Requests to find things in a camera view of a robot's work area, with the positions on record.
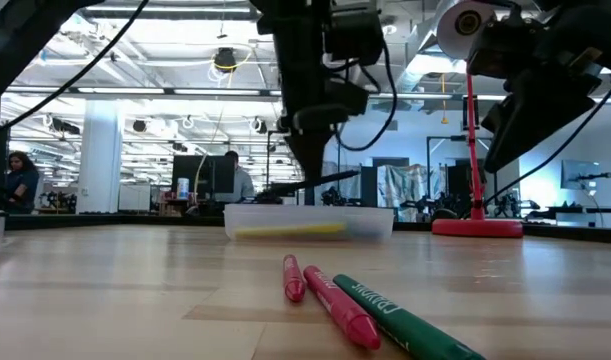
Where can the grey marbled curtain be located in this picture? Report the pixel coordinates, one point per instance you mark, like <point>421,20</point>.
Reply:
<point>410,185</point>
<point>347,190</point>

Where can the black ceiling camera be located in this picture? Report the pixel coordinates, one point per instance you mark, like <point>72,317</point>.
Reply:
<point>225,60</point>

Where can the black computer monitor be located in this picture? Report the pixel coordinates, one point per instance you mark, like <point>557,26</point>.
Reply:
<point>200,175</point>

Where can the long red crayon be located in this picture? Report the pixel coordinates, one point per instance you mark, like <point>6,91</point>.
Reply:
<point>342,310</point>

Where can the red desk lamp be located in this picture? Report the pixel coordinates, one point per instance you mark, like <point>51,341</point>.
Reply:
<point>477,228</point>

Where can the yellow highlighter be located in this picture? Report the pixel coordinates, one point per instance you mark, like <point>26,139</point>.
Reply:
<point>290,231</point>

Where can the green crayon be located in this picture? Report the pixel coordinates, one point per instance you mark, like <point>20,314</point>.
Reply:
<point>410,325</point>

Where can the black metal rig frame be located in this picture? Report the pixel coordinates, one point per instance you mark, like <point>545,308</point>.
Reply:
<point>268,160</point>
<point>450,138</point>

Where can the small grey metal post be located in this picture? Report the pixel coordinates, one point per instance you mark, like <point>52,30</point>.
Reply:
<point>0,225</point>

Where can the white wipes canister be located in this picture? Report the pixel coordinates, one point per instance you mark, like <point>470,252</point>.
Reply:
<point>183,189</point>

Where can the black cabinet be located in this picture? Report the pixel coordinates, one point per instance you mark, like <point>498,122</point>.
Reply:
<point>457,185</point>
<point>369,187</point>

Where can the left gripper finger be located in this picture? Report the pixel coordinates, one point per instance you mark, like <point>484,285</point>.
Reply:
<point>312,152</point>

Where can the short red crayon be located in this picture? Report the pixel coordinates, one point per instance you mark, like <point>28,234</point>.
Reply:
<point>294,280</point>

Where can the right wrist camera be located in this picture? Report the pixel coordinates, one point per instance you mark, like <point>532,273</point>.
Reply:
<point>505,47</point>

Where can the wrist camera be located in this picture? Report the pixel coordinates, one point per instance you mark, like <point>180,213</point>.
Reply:
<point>355,35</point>
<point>505,47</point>

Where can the white cabinet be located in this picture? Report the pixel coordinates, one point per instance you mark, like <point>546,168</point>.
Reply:
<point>135,197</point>

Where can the wall mounted monitor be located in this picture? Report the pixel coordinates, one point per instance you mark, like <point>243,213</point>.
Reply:
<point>580,174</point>

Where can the clear supply box pink lid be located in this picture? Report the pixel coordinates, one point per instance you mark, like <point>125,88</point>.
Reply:
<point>305,215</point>

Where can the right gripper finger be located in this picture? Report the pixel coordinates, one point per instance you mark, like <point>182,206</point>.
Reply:
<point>540,120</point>

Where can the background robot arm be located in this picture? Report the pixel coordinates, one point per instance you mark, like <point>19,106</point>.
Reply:
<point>507,205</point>
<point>331,196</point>

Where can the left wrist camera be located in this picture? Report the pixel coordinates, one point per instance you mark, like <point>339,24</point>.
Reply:
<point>355,35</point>

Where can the person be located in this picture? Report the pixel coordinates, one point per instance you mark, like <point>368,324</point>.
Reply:
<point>22,185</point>
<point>242,185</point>

